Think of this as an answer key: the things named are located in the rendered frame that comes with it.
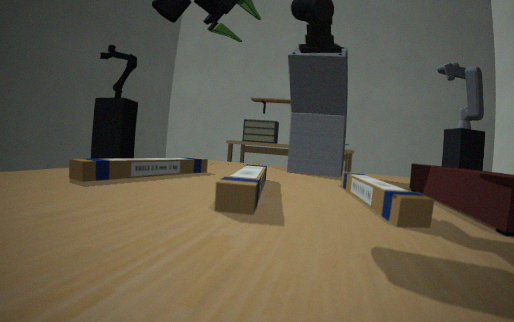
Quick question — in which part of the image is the long tan cardboard box with blue bands and white label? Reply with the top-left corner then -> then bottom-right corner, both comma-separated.
69,158 -> 208,182

